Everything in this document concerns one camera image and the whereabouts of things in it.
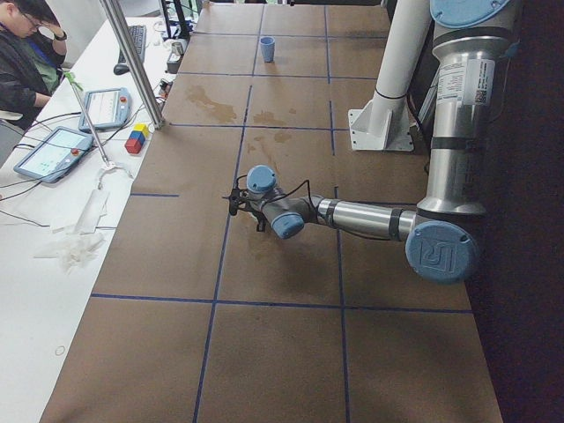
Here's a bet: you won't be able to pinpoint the blue plastic cup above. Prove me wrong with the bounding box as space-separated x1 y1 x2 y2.
259 36 276 63

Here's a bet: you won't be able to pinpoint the crumpled white tissue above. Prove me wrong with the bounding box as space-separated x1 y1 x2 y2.
33 233 105 274

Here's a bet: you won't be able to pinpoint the black computer mouse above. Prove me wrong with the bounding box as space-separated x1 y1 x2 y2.
113 63 130 76

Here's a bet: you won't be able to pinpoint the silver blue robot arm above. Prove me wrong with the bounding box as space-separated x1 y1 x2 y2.
229 1 523 284

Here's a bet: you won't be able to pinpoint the aluminium frame post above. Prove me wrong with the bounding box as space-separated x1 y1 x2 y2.
100 0 165 130

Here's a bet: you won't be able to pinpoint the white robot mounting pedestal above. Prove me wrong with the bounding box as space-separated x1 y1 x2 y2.
348 0 431 152

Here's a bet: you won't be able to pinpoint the black keyboard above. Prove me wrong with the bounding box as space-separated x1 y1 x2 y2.
128 25 146 63

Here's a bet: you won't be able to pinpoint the red blue yellow blocks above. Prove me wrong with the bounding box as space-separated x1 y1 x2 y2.
124 123 150 154

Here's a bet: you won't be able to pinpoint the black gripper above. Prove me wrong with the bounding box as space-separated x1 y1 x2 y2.
252 204 267 233

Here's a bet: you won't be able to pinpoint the person in dark jacket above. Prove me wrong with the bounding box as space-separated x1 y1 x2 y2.
1 0 67 130

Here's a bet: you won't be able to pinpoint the white paper strip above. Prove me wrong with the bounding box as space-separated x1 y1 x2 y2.
50 189 109 234

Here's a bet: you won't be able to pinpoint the near teach pendant tablet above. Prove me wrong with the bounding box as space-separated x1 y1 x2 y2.
13 126 93 183

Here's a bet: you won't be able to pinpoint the far teach pendant tablet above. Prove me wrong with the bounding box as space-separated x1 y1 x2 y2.
84 87 131 130

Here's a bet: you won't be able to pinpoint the teach pendant tablet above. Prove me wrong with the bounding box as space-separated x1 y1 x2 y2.
84 87 131 130
13 126 93 183

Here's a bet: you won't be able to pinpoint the thin metal rod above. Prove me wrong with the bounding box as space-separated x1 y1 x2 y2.
63 70 110 168

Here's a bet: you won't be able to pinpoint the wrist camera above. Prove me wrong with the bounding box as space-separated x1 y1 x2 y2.
226 188 248 216

